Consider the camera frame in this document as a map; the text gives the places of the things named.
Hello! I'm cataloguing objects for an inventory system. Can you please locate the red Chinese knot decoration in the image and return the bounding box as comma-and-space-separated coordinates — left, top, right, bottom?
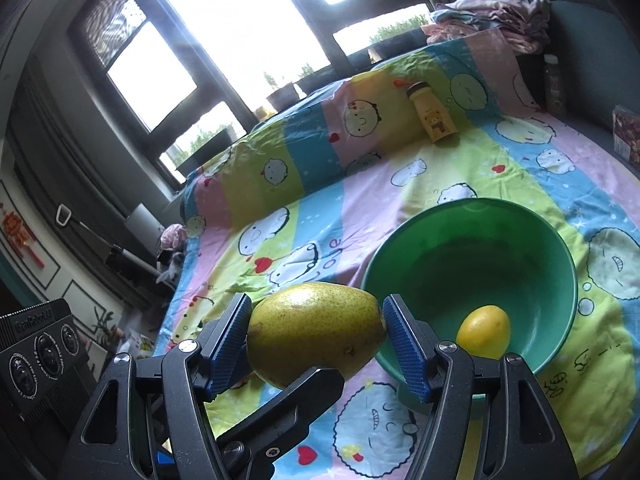
1, 209, 46, 270

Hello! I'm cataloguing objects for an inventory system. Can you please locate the pink cloth bundle left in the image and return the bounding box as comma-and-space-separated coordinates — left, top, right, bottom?
160, 223, 188, 252

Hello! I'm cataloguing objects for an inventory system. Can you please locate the colourful cartoon bed sheet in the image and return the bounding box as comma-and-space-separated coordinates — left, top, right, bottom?
155, 32, 639, 474

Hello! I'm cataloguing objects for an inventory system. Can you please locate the pile of pink clothes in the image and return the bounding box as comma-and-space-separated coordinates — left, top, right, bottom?
421, 0, 550, 54

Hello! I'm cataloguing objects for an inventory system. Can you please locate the green plastic bowl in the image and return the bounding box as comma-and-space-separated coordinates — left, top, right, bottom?
361, 198, 577, 374

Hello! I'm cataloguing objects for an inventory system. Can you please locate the yellow lemon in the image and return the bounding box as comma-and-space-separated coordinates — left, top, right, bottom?
456, 304, 511, 360

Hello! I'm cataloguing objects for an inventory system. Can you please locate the clear plastic bottle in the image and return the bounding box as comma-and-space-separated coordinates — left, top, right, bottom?
544, 54, 566, 116

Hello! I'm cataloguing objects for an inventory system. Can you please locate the black planter on windowsill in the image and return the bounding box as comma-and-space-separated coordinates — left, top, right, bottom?
267, 82, 300, 113

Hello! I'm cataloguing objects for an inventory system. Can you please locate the small yellow bear bottle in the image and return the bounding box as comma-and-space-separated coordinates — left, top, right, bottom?
406, 81, 458, 142

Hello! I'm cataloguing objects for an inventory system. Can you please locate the patterned small box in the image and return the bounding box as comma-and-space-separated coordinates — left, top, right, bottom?
612, 105, 640, 169

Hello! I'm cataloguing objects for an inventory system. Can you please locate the green-yellow pear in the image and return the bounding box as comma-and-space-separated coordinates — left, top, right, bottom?
246, 282, 386, 389

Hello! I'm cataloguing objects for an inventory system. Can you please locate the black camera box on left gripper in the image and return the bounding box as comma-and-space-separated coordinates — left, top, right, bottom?
1, 299, 88, 415

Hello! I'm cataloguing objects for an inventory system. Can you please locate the grey handle tool at wall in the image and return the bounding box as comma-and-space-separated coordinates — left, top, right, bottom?
54, 202, 162, 276

